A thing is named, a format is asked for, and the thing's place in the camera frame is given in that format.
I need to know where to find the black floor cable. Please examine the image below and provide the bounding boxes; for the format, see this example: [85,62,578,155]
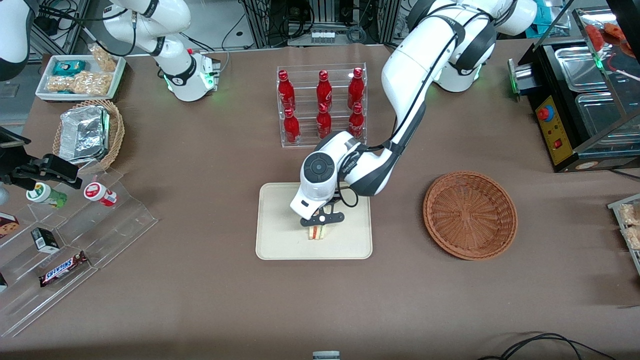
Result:
[477,332,619,360]

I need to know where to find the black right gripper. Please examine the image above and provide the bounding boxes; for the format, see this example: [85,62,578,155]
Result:
[0,149,84,190]

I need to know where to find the large clear peanut snack bag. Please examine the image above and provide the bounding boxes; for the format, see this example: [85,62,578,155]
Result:
[46,71,114,96]

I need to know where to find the cream plastic tray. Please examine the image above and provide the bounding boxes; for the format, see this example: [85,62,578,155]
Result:
[255,181,374,261]

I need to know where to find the small clear peanut snack bag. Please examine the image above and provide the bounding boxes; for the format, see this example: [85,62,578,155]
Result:
[89,44,119,73]

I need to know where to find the small black carton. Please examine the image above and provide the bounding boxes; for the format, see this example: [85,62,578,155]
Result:
[31,227,61,254]

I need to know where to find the white wire rack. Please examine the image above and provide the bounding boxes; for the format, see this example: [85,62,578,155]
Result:
[607,194,640,276]

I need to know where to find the teal box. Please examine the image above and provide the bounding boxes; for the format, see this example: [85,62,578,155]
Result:
[531,0,572,37]

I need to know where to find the teal snack packet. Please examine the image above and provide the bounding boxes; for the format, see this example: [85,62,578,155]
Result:
[52,60,87,77]

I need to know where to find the oval tan wicker basket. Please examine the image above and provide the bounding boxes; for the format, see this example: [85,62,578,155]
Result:
[52,99,126,174]

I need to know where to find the red cola bottle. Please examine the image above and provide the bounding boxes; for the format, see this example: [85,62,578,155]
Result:
[348,102,365,138]
[347,67,365,108]
[316,103,333,140]
[278,70,297,112]
[283,107,301,145]
[316,70,334,108]

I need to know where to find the clear acrylic bottle rack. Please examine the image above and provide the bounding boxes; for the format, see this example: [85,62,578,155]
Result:
[276,62,368,149]

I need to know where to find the snickers chocolate bar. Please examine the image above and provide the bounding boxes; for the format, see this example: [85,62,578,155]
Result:
[39,251,90,288]

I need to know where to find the clear acrylic stepped stand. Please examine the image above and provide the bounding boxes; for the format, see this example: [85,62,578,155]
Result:
[0,167,160,339]

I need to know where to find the small red label bottle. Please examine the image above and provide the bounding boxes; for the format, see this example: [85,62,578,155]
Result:
[83,182,119,208]

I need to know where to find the round brown wicker basket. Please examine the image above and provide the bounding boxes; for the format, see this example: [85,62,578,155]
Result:
[422,170,519,261]

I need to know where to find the black food warmer case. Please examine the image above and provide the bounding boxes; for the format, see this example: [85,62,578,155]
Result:
[507,6,640,174]

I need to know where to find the white rectangular snack tray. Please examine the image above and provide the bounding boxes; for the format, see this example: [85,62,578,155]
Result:
[35,54,127,103]

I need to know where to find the small green label bottle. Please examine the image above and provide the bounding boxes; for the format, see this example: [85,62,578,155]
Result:
[26,182,68,210]

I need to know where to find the brown cookie box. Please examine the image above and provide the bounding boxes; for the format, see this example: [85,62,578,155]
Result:
[0,212,21,240]

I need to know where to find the silver foil packet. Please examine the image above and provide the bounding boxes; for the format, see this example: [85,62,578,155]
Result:
[58,105,111,165]

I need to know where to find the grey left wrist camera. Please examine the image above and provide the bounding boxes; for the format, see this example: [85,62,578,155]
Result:
[289,192,325,221]

